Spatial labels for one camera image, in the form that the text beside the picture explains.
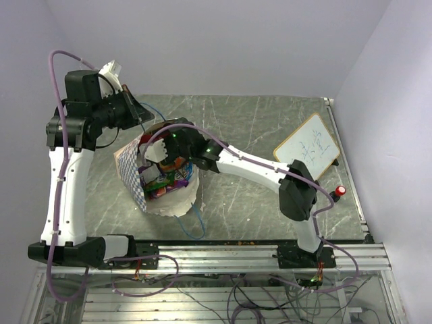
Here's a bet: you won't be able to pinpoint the green snack packet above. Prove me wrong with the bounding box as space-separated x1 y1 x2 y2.
144 171 175 192

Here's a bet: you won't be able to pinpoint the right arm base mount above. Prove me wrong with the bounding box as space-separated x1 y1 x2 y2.
272 243 336 269

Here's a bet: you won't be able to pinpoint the checkered paper bag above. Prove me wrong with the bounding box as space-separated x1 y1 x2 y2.
113 102 207 240

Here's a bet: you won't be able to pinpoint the orange snack packet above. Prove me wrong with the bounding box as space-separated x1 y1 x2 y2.
159 157 185 173

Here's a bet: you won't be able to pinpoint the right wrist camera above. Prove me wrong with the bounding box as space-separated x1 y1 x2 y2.
144 138 168 163

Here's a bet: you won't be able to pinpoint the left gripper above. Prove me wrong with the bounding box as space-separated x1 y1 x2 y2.
93 84 156 130

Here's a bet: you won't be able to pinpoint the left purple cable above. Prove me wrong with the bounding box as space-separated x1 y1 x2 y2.
46 50 102 303

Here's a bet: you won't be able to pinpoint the aluminium rail frame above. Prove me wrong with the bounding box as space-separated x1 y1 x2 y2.
30 96 407 323

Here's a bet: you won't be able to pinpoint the red emergency stop button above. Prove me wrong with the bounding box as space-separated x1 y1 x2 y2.
330 185 346 203

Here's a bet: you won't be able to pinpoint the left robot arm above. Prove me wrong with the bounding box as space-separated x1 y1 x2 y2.
28 66 154 268

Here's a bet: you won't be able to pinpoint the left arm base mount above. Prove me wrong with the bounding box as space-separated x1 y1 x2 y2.
98 241 159 270

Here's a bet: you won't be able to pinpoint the tangled floor cables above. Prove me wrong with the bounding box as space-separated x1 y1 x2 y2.
111 254 382 324

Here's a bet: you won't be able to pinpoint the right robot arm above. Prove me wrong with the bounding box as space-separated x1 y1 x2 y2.
157 121 322 267

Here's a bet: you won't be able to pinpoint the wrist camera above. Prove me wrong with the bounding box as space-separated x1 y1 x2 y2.
99 60 122 98
144 138 168 163

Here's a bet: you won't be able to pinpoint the purple chocolate pack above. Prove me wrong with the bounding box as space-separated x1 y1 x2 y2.
165 179 189 192

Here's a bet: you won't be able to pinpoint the small whiteboard yellow frame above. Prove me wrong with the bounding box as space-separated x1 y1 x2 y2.
273 113 340 180

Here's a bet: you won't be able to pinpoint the purple snack pack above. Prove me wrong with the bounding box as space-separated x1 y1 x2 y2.
138 164 161 186

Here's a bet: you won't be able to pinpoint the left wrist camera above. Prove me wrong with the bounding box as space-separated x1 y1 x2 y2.
99 60 122 98

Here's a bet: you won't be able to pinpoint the pink crisps bag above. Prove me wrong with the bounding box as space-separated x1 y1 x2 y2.
138 134 152 146

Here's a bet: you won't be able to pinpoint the blue snack packet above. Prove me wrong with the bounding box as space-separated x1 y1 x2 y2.
175 161 194 181

